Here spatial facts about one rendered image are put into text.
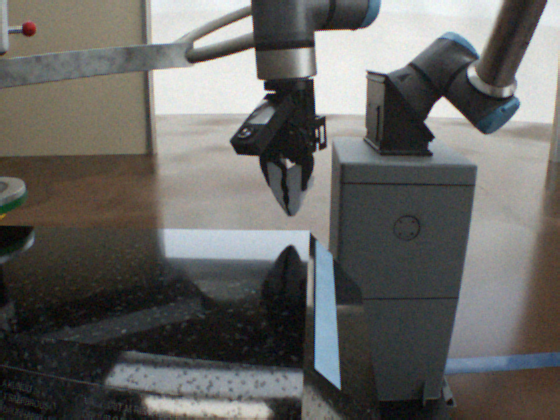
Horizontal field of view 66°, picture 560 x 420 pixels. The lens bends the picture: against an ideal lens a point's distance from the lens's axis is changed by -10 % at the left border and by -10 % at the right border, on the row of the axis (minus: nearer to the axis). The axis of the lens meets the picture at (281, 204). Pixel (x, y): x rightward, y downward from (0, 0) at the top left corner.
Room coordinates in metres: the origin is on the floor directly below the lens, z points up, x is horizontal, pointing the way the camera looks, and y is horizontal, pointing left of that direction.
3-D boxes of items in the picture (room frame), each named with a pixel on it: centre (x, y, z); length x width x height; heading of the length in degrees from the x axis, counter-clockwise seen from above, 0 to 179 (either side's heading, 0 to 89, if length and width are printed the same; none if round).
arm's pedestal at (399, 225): (1.45, -0.37, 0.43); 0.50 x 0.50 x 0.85; 88
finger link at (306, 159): (0.69, -0.03, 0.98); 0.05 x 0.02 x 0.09; 58
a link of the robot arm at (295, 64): (0.72, 0.00, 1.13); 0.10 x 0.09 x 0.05; 58
